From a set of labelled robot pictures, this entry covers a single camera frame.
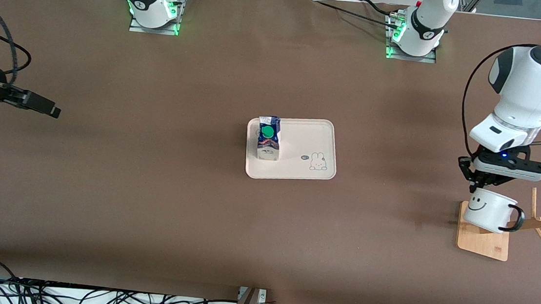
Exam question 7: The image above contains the cream rabbit print tray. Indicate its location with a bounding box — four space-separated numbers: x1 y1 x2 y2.
242 113 341 186

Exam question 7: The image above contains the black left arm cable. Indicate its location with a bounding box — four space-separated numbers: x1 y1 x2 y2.
456 41 518 166

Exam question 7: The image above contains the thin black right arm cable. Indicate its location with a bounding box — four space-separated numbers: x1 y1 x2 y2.
0 24 35 78

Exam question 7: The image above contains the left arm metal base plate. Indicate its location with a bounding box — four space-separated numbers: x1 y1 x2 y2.
381 10 441 64

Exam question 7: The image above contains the brown table mat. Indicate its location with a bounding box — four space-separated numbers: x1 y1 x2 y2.
0 0 541 304

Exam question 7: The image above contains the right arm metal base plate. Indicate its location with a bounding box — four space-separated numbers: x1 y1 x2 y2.
128 0 182 37

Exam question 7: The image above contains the wooden mug tree stand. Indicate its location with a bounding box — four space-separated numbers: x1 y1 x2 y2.
455 181 541 265

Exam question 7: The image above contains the black base cable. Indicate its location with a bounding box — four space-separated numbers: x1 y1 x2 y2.
311 0 401 30

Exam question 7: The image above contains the white smiley face cup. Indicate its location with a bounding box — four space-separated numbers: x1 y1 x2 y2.
461 187 527 236

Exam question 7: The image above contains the blue white milk carton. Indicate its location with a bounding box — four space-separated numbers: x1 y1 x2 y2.
255 115 283 162

